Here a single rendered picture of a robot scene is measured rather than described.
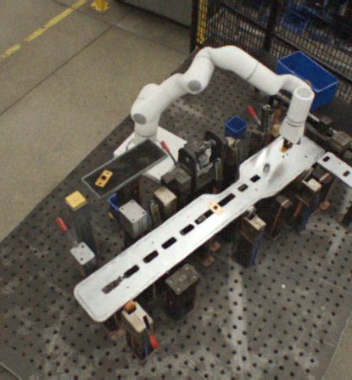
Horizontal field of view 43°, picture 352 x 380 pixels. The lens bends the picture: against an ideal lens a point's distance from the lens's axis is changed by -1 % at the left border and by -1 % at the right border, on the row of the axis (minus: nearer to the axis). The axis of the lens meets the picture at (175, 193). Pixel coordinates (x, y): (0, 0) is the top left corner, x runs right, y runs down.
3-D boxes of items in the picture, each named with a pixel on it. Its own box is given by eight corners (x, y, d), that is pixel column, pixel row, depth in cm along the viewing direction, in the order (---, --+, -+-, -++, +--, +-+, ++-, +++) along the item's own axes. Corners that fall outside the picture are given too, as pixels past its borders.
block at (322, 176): (310, 220, 236) (325, 187, 214) (293, 206, 241) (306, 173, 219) (321, 209, 240) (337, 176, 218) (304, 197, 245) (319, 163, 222)
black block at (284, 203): (274, 245, 227) (287, 213, 203) (258, 231, 231) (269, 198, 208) (284, 237, 230) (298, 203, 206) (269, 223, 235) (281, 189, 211)
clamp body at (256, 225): (246, 273, 217) (258, 235, 189) (227, 256, 223) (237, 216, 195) (259, 261, 221) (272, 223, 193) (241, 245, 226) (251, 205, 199)
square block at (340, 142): (323, 190, 248) (343, 145, 219) (311, 181, 251) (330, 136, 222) (332, 182, 251) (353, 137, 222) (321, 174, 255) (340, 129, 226)
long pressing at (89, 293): (102, 331, 170) (101, 329, 168) (68, 288, 180) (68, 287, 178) (327, 153, 226) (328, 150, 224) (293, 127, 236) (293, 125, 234)
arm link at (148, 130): (131, 133, 237) (131, 100, 218) (143, 109, 248) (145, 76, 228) (153, 140, 236) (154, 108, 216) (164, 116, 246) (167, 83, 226)
